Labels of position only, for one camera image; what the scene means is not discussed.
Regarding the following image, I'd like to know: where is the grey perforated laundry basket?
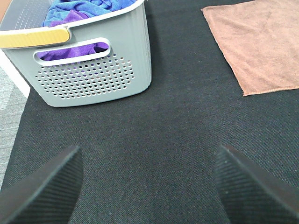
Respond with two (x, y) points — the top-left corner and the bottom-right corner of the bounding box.
(0, 0), (151, 107)

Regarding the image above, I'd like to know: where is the brown towel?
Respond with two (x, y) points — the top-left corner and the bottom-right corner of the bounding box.
(202, 0), (299, 96)

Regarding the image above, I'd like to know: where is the black table cloth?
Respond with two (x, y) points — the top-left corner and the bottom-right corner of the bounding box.
(2, 0), (299, 224)

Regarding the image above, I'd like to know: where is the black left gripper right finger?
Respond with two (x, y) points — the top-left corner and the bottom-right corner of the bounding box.
(214, 146), (299, 224)

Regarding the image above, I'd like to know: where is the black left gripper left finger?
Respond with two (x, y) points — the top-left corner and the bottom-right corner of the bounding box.
(0, 146), (83, 224)

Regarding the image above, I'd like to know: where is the purple towel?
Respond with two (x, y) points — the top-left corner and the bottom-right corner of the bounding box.
(37, 10), (108, 61)

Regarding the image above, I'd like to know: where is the blue towel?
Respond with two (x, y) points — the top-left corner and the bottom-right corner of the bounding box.
(42, 0), (135, 27)

